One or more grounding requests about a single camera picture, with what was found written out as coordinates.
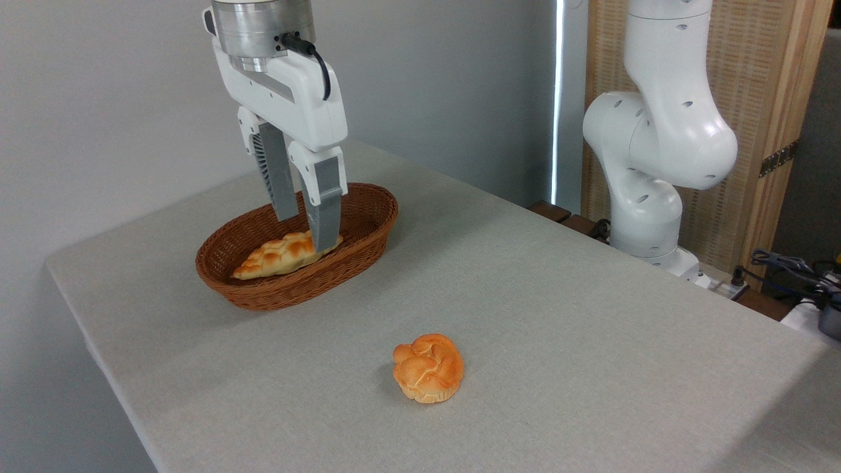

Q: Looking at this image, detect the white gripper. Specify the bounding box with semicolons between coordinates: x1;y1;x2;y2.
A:
202;5;350;254

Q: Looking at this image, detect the long braided bread loaf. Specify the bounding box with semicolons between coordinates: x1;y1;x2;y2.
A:
231;230;344;282

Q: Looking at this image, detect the brown woven wicker basket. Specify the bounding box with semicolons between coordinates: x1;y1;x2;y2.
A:
195;182;399;312

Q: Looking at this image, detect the round knotted bread roll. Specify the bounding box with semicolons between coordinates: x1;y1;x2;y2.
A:
392;333;465;404

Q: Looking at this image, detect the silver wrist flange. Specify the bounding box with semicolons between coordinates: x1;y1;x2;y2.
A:
211;0;317;74

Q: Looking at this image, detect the brown wooden block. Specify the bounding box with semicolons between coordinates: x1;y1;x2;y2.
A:
528;200;572;223

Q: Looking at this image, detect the grey tablecloth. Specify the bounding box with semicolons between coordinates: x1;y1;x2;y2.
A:
46;138;841;473

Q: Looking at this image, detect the wood-framed woven screen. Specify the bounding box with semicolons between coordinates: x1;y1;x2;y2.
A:
581;0;835;291

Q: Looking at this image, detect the metal screen hinge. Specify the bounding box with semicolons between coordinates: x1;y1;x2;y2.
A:
759;139;800;179

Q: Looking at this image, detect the dark grey container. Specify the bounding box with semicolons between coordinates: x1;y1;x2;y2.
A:
818;292;841;342

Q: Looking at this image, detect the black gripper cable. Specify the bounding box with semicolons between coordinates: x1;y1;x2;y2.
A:
281;32;332;102

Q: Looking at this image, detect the tangled dark cable bundle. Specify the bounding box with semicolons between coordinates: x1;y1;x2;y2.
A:
731;248;841;309

